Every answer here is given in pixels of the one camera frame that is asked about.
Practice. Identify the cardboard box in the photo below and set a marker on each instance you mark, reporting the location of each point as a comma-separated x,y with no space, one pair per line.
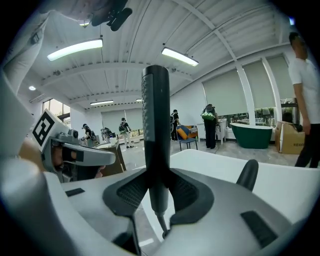
290,140

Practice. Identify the person's left hand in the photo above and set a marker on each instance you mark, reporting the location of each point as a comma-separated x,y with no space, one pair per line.
62,156

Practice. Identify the black head-worn camera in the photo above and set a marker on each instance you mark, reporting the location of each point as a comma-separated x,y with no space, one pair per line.
113,16

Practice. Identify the person's left forearm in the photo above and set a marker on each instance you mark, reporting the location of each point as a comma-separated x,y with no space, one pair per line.
28,155

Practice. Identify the grey roller blind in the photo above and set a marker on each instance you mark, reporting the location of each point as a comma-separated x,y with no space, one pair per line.
117,118
225,92
258,85
280,77

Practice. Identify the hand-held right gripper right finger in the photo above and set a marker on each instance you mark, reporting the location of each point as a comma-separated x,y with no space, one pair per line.
225,212

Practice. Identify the white washstand cabinet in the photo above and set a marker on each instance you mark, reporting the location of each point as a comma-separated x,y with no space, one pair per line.
221,131

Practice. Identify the black bathtub tap lever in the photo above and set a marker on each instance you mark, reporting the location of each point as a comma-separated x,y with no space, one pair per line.
248,176

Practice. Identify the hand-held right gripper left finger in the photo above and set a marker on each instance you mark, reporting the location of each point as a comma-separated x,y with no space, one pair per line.
82,215

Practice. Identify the white bathtub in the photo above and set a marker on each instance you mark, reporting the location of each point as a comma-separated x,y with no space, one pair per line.
207,162

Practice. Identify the long ceiling light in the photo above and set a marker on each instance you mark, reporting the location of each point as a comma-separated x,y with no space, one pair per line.
101,102
178,56
75,49

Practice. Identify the person's white shirt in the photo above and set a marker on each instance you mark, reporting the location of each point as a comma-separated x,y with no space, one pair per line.
27,50

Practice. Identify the wooden cabinet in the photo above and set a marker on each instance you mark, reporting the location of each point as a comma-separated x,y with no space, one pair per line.
113,160

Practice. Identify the green bathtub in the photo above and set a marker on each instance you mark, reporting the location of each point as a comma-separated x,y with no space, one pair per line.
251,136

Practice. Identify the blue chair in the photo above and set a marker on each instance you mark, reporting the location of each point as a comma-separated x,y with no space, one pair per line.
186,136

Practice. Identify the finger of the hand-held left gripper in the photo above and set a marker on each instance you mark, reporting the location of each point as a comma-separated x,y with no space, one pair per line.
92,155

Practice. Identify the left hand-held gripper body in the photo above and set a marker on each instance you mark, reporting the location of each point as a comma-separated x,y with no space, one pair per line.
53,130

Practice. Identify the round ceiling light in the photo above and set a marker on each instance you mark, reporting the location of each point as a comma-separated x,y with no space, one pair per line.
32,88

